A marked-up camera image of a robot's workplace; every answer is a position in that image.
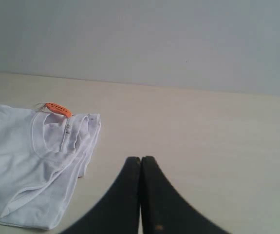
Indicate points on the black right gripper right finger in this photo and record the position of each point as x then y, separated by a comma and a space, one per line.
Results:
164, 210

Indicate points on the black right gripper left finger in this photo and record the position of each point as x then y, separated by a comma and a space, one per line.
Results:
117, 212

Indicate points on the white t-shirt red Chinese lettering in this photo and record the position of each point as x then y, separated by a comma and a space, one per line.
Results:
42, 155

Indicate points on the orange ribbon size tag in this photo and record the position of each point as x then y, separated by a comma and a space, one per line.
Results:
55, 108

